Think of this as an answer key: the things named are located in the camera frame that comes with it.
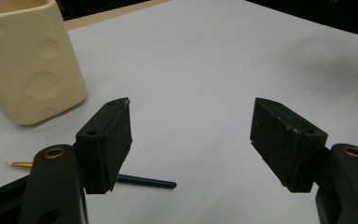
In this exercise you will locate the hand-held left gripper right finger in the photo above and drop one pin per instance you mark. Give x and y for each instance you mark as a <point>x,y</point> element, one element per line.
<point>284,146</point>

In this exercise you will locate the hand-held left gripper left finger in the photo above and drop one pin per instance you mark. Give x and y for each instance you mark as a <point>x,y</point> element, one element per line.
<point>105,146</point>

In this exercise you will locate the dark blue pen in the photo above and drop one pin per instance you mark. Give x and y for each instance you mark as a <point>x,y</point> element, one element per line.
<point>149,181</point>

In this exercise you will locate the white paper sheet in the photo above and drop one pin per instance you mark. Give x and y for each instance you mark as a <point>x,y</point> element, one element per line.
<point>199,68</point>

